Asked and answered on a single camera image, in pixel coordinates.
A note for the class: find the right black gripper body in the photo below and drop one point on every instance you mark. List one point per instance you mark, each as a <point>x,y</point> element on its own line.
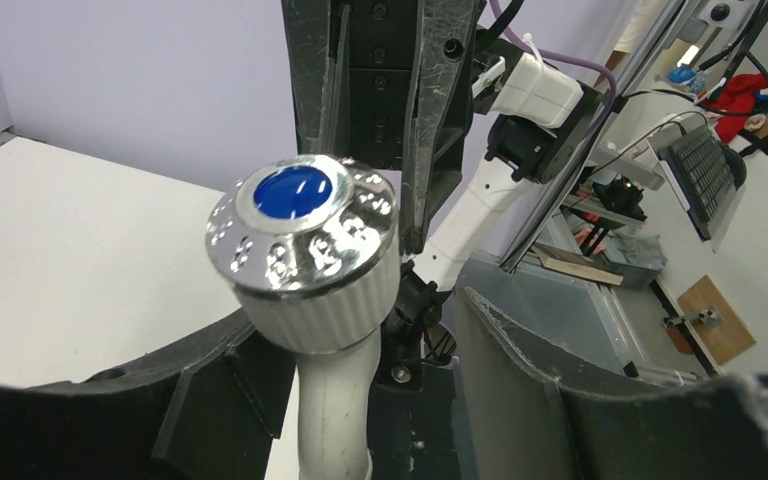
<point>381,40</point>

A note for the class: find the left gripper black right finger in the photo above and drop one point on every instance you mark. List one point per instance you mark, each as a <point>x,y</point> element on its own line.
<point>538,411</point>

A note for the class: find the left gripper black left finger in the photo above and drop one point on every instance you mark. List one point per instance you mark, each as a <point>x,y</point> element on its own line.
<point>207,406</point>

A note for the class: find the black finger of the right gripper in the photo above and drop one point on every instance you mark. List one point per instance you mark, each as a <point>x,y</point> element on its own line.
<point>437,39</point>
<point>317,38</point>

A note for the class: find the white faucet with chrome knob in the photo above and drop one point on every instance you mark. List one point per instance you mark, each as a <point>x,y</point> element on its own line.
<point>310,248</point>

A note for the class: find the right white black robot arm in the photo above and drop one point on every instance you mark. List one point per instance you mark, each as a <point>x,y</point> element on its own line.
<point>527,120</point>

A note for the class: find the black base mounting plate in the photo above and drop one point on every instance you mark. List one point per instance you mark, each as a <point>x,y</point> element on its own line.
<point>410,425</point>

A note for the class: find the black computer keyboard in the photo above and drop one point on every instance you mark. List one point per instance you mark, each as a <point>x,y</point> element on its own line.
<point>706,175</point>

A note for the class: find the red cloth on desk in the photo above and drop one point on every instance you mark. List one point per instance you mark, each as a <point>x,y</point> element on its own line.
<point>736,99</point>

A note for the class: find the wooden board with bracket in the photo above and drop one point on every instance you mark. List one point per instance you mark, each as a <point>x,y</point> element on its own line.
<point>706,312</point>

